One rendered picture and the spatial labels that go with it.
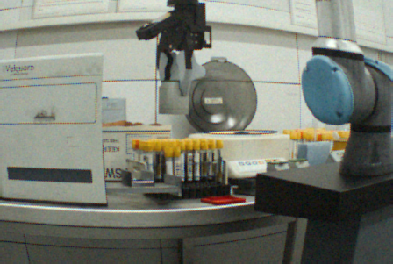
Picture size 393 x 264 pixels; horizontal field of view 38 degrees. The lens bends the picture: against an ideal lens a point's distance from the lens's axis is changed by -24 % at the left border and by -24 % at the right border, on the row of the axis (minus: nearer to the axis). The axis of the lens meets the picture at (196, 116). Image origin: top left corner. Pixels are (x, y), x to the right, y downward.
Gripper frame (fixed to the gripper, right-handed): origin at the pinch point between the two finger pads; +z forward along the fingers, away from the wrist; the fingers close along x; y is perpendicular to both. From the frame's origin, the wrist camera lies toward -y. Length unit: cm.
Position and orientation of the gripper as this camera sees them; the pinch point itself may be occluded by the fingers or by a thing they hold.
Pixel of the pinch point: (173, 89)
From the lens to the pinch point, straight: 145.6
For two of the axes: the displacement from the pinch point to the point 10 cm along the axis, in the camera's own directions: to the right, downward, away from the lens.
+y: 7.5, -0.2, 6.6
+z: 0.0, 10.0, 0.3
